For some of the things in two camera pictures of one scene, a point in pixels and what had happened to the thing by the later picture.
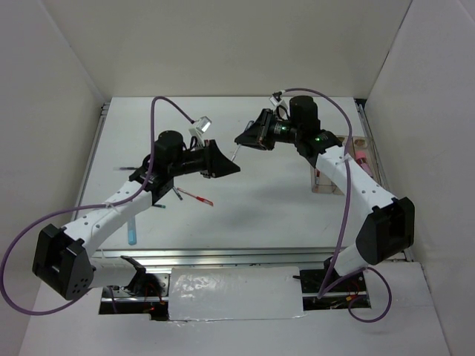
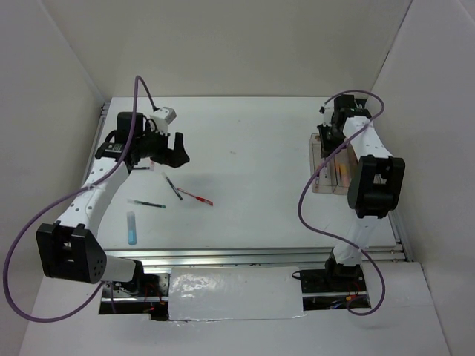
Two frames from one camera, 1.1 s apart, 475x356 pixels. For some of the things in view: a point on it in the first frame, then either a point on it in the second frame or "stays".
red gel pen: x=197 y=197 stays
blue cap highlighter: x=131 y=231 stays
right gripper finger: x=254 y=132 to x=323 y=135
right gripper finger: x=250 y=137 to x=329 y=147
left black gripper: x=217 y=164 to x=174 y=158
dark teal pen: x=177 y=193 stays
